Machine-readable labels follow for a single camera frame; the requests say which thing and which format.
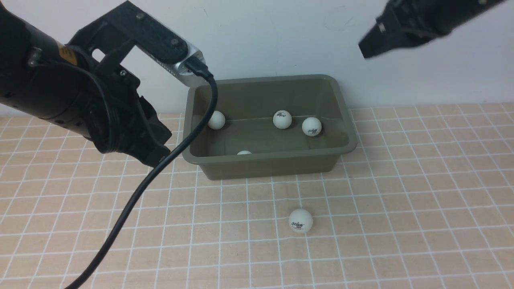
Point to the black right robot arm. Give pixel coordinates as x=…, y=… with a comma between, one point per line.
x=446, y=15

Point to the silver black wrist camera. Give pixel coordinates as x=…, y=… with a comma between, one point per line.
x=160, y=44

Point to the peach checkered tablecloth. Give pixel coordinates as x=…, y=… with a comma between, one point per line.
x=424, y=202

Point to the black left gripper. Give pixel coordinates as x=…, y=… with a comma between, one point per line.
x=119, y=120

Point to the olive green plastic bin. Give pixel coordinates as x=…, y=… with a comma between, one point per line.
x=249, y=106

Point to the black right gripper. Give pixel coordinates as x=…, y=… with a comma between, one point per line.
x=401, y=25

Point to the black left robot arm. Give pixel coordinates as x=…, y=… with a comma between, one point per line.
x=82, y=86

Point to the white ping-pong ball black logo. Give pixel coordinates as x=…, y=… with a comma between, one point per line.
x=300, y=221

